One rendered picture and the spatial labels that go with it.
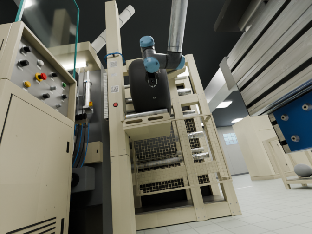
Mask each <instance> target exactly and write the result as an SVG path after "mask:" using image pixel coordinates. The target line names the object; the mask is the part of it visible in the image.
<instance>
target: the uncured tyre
mask: <svg viewBox="0 0 312 234"><path fill-rule="evenodd" d="M160 70H161V73H158V75H159V81H158V83H157V84H156V86H155V87H151V86H150V85H149V84H147V82H146V80H145V77H146V71H145V66H144V64H143V60H142V58H141V59H136V60H134V61H132V62H131V64H130V65H129V69H128V71H129V84H130V92H131V98H132V102H133V106H134V109H135V113H139V112H145V111H153V110H158V109H164V108H168V110H169V115H170V116H171V97H170V89H169V81H168V76H167V72H166V69H160ZM154 96H156V97H157V99H155V100H153V97H154Z"/></svg>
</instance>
